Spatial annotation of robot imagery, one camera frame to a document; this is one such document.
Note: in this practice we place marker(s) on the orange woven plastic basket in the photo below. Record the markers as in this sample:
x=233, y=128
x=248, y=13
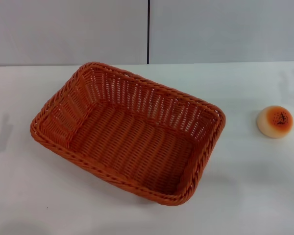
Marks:
x=127, y=137

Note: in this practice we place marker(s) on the round toy bread bun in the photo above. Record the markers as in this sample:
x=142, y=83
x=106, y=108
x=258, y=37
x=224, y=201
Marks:
x=274, y=122

